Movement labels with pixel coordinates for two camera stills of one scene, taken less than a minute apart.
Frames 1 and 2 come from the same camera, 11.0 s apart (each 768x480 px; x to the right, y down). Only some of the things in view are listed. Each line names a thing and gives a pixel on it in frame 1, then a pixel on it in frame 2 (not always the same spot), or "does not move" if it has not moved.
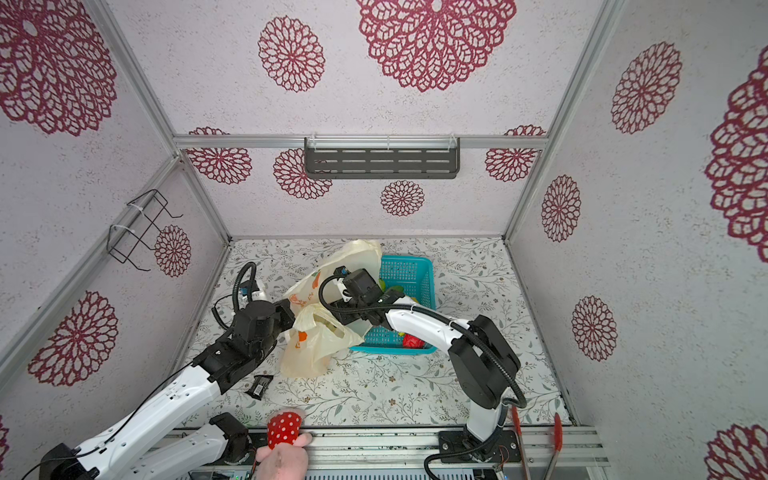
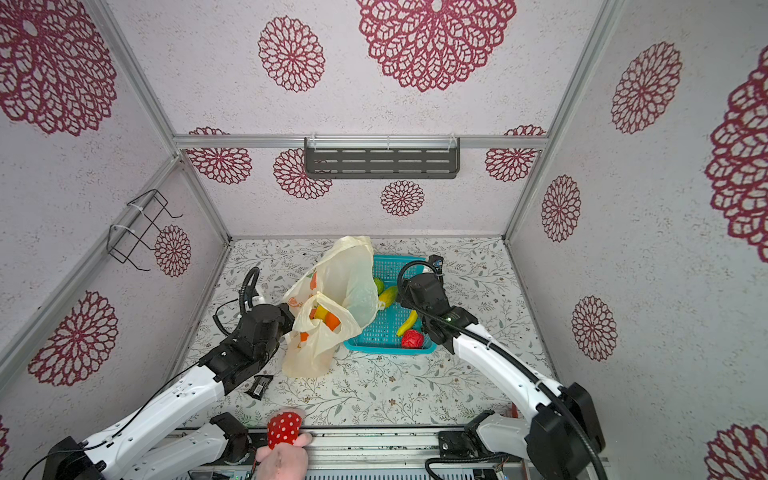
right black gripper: (344, 317) → (406, 295)
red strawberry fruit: (411, 342) does not move
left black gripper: (283, 311) does not move
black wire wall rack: (152, 216) does not move
